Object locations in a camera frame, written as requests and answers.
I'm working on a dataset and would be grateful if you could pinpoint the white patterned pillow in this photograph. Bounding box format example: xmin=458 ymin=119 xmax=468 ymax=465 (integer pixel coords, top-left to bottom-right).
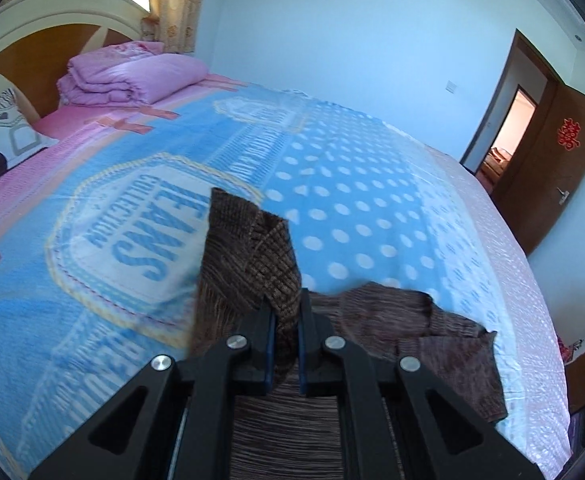
xmin=0 ymin=88 xmax=60 ymax=197

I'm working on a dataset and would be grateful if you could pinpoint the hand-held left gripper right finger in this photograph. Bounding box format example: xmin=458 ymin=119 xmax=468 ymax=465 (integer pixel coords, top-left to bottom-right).
xmin=297 ymin=288 xmax=546 ymax=480

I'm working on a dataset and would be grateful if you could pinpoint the pink folded quilt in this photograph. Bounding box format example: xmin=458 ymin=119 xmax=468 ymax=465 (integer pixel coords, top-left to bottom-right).
xmin=56 ymin=41 xmax=209 ymax=107

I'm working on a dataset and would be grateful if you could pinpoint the yellow patterned curtain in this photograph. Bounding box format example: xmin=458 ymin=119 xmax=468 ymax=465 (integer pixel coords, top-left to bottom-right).
xmin=10 ymin=0 xmax=211 ymax=56

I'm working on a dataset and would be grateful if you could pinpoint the brown door frame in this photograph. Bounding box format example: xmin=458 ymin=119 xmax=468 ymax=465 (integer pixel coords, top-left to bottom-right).
xmin=459 ymin=29 xmax=559 ymax=177

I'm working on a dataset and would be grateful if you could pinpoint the wooden bed headboard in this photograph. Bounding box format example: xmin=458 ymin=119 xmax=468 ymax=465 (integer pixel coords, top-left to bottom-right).
xmin=0 ymin=0 xmax=153 ymax=122

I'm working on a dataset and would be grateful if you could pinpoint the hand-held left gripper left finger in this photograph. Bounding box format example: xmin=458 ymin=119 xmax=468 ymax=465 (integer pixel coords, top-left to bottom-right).
xmin=28 ymin=304 xmax=277 ymax=480

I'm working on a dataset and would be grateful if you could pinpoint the brown wooden door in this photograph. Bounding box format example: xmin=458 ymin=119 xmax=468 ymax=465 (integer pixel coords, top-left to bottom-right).
xmin=492 ymin=82 xmax=585 ymax=257

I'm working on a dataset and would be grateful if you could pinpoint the blue printed blanket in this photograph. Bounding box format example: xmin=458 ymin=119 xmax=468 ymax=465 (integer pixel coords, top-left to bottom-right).
xmin=0 ymin=74 xmax=574 ymax=480

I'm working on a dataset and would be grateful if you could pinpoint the brown knit garment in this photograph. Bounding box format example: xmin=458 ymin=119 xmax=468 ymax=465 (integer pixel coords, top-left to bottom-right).
xmin=188 ymin=187 xmax=509 ymax=480

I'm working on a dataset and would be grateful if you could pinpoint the red paper door decoration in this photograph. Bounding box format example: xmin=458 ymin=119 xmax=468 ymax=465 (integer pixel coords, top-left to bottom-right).
xmin=556 ymin=117 xmax=582 ymax=152

